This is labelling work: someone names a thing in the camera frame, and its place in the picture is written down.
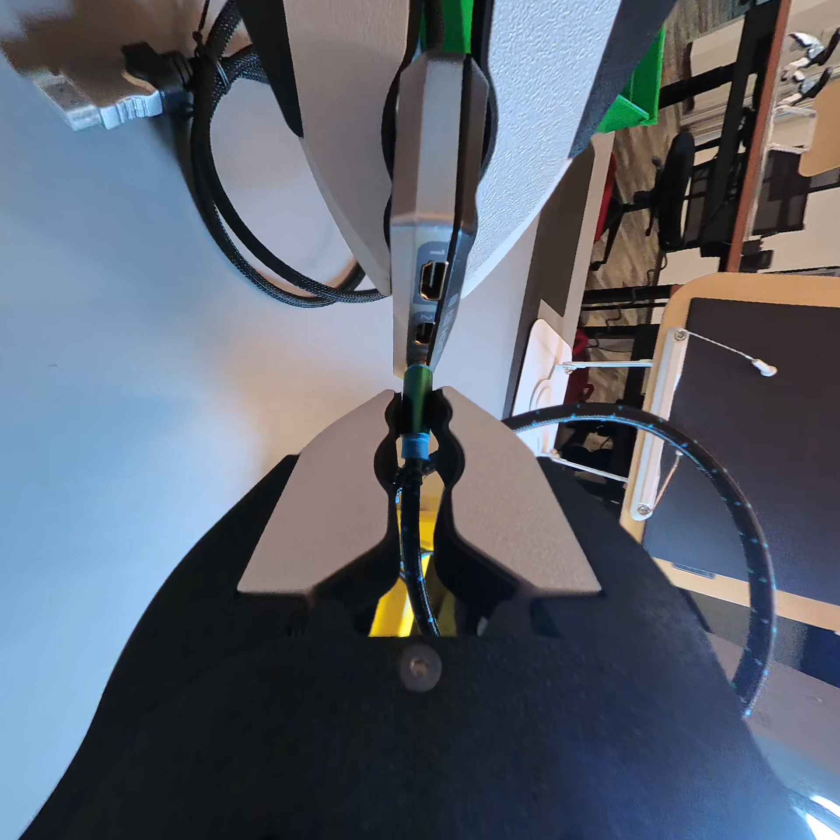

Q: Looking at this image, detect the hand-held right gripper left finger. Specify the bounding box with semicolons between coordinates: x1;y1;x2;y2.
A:
236;389;401;600

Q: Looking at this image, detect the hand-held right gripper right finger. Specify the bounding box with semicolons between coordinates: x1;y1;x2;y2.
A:
435;386;602;599

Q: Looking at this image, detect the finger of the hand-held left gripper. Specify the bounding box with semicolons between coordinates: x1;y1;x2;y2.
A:
236;0;421;296
462;0;677;299

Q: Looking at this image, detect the green plastic bin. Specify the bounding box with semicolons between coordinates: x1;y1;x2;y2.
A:
420;0;667;135

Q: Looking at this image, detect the silver HDMI switch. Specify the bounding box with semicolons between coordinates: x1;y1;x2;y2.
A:
26;0;490;383

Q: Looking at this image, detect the yellow plastic bin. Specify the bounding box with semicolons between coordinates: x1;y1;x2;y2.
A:
367;486;460;639

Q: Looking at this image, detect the green plug HDMI cable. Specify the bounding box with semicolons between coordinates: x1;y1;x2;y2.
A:
392;364;778;719

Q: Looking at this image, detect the white tethered peg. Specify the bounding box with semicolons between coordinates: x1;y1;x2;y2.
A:
676;330;778;378
646;449;683;513

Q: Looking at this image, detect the white board stand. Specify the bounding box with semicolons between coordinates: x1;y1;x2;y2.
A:
512;318;690;522

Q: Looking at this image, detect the black office chair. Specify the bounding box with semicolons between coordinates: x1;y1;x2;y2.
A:
633;128;697;253

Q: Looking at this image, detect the background wooden desk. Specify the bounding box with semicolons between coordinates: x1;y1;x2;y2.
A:
656;0;795;273

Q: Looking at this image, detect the black board with wooden rim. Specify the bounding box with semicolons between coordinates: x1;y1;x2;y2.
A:
620;272;840;634

